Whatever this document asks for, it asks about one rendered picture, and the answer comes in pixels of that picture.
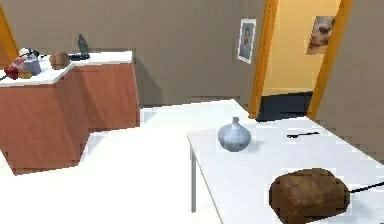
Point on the dark grey bottle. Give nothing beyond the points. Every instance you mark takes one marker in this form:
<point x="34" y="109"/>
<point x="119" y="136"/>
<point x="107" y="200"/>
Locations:
<point x="82" y="45"/>

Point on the red apple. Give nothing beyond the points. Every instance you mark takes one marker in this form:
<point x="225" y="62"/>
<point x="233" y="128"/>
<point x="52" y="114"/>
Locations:
<point x="11" y="72"/>

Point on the wooden cabinet with white top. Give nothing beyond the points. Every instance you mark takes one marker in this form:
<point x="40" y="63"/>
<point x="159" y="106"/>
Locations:
<point x="50" y="116"/>

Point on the thin black utensil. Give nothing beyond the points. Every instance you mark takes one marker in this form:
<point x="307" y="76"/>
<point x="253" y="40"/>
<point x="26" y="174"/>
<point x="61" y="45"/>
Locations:
<point x="301" y="135"/>
<point x="368" y="188"/>

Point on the framed portrait picture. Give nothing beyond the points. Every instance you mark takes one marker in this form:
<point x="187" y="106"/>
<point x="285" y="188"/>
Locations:
<point x="246" y="40"/>

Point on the white and black kettle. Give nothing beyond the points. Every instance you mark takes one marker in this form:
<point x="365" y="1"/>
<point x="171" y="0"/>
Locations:
<point x="28" y="52"/>

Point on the white table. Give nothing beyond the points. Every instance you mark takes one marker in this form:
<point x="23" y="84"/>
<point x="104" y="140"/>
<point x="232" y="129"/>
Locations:
<point x="300" y="156"/>

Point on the black flat pan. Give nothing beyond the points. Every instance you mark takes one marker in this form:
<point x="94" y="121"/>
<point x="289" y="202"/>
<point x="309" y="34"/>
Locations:
<point x="79" y="57"/>

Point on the framed brown picture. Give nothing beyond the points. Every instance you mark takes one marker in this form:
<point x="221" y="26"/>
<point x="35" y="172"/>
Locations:
<point x="320" y="35"/>

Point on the small yellow food piece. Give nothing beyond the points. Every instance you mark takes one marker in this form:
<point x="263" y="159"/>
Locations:
<point x="25" y="74"/>

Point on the orange door frame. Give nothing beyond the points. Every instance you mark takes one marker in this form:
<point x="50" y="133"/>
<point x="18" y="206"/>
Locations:
<point x="263" y="60"/>

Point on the grey round vase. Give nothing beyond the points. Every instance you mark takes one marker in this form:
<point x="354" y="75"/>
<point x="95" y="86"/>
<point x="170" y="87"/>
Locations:
<point x="234" y="136"/>

